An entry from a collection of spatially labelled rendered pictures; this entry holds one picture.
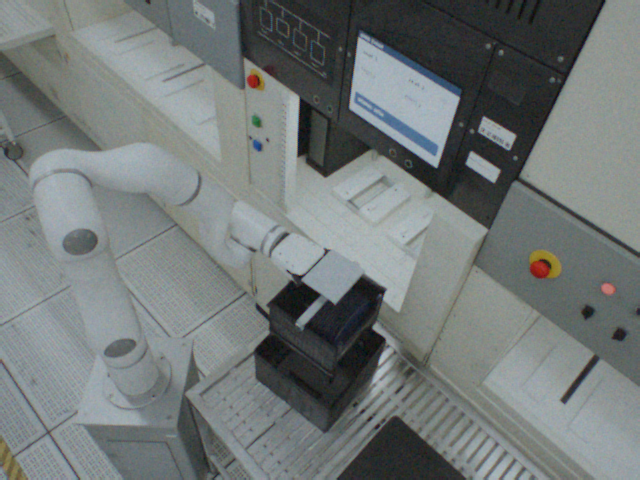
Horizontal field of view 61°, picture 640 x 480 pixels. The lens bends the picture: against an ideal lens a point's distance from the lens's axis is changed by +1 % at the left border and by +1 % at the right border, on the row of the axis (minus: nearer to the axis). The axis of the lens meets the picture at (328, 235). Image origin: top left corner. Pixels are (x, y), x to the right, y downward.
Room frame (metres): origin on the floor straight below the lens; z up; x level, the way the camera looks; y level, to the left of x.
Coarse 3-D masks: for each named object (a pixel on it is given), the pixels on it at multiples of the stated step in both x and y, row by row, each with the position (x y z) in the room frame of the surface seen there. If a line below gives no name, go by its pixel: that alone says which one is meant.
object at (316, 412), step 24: (264, 360) 0.66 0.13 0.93; (288, 360) 0.75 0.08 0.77; (360, 360) 0.78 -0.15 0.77; (264, 384) 0.66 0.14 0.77; (288, 384) 0.61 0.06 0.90; (312, 384) 0.68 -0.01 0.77; (336, 384) 0.69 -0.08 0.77; (360, 384) 0.67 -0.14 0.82; (312, 408) 0.57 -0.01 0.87; (336, 408) 0.56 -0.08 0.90
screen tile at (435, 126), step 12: (408, 84) 1.00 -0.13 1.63; (420, 84) 0.98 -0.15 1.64; (420, 96) 0.98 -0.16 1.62; (432, 96) 0.96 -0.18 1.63; (444, 96) 0.94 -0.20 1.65; (408, 108) 0.99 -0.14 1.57; (444, 108) 0.94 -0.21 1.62; (408, 120) 0.99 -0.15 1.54; (420, 120) 0.97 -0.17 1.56; (432, 120) 0.95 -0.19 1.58; (444, 120) 0.93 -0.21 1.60; (432, 132) 0.94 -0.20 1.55
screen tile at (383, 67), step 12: (360, 60) 1.09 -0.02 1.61; (372, 60) 1.07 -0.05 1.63; (384, 60) 1.05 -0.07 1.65; (360, 72) 1.09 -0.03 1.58; (384, 72) 1.04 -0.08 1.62; (360, 84) 1.09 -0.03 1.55; (372, 84) 1.06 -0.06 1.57; (396, 84) 1.02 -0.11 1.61; (372, 96) 1.06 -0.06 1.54; (384, 96) 1.04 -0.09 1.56; (396, 96) 1.02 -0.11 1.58
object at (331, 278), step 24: (336, 264) 0.76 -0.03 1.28; (288, 288) 0.75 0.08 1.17; (312, 288) 0.68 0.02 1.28; (336, 288) 0.69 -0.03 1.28; (360, 288) 0.80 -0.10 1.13; (384, 288) 0.77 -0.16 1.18; (288, 312) 0.75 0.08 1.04; (312, 312) 0.66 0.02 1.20; (288, 336) 0.66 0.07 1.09; (312, 336) 0.61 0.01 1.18; (360, 336) 0.69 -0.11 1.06; (312, 360) 0.61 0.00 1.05; (336, 360) 0.60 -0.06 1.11
